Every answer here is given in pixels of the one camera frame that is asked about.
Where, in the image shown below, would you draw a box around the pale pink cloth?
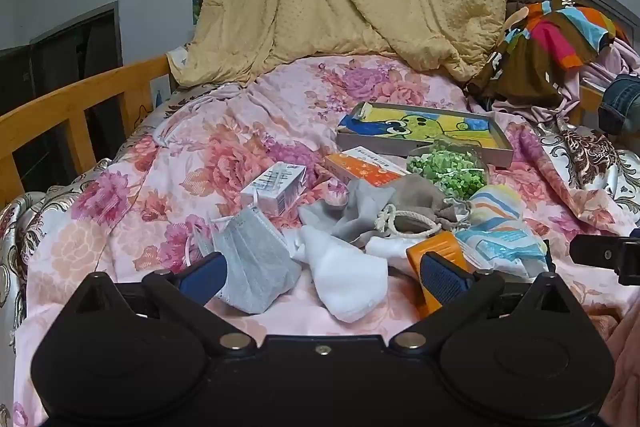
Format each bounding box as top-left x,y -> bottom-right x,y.
490,32 -> 640,128

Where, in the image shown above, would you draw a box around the orange medicine box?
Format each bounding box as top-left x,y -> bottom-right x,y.
324,146 -> 421,188

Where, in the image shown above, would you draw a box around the person's pink fleece clothing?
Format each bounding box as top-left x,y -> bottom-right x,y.
597,299 -> 640,427

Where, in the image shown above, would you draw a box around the wooden bed rail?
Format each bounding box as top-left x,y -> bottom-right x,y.
0,55 -> 173,208

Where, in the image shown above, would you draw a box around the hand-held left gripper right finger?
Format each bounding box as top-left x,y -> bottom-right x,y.
389,252 -> 581,355

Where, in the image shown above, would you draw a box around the wooden furniture piece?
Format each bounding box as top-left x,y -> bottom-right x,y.
579,83 -> 607,124

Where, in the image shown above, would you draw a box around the pink floral bedsheet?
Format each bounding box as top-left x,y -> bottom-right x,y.
12,54 -> 640,427

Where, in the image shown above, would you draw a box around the pastel striped cloth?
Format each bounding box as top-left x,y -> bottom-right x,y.
467,184 -> 526,238

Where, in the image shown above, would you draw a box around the grey sock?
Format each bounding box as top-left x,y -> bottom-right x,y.
298,178 -> 401,249

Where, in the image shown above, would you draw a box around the dark door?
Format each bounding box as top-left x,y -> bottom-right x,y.
0,2 -> 123,202

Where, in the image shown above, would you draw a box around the bag of green peas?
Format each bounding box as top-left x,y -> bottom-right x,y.
405,139 -> 488,202

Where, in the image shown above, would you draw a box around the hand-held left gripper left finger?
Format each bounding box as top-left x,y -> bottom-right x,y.
67,252 -> 256,355

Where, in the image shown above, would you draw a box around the blue plastic packet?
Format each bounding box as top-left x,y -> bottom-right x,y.
454,227 -> 550,280

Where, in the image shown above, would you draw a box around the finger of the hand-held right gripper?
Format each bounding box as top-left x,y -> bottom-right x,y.
569,232 -> 640,286

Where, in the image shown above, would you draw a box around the white medicine box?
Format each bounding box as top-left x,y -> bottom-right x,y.
240,162 -> 307,217

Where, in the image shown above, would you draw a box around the silver floral bed cover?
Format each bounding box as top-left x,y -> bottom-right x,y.
0,94 -> 640,427

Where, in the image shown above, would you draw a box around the cardboard tray with cartoon print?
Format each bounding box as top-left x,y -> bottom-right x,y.
334,101 -> 516,168

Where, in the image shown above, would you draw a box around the white cloth with star print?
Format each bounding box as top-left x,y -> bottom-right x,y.
166,44 -> 190,82

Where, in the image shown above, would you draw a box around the colourful striped brown garment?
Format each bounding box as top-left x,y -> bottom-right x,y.
467,0 -> 631,108

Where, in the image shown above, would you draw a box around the blue jeans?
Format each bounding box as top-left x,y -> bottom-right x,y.
597,73 -> 640,136

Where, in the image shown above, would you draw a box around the orange plastic clip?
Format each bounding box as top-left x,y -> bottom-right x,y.
405,231 -> 471,320

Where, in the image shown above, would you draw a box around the grey face mask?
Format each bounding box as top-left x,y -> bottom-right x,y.
186,204 -> 303,314

